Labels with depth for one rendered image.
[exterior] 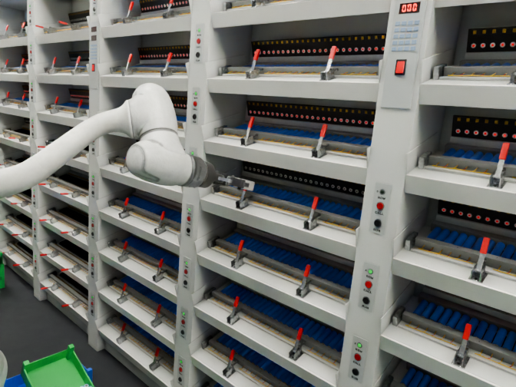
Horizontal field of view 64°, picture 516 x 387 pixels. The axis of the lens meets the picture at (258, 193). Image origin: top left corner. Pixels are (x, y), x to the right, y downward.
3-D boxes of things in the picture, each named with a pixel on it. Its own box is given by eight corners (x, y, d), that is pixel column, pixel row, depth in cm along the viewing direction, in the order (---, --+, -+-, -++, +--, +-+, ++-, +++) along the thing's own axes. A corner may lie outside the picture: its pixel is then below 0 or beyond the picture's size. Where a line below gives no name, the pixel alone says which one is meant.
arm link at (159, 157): (198, 178, 106) (189, 134, 111) (148, 167, 95) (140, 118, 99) (171, 194, 112) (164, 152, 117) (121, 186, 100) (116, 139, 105)
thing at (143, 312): (176, 353, 162) (170, 325, 157) (100, 298, 201) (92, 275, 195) (214, 324, 176) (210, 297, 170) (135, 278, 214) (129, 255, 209)
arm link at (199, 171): (188, 188, 108) (204, 192, 113) (196, 155, 108) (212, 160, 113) (167, 182, 114) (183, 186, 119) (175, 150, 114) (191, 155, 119)
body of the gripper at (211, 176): (184, 183, 118) (207, 187, 126) (203, 188, 113) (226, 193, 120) (190, 157, 118) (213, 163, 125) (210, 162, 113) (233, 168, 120)
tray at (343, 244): (356, 262, 106) (356, 229, 102) (201, 210, 144) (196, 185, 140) (391, 229, 119) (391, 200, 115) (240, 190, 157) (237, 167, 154)
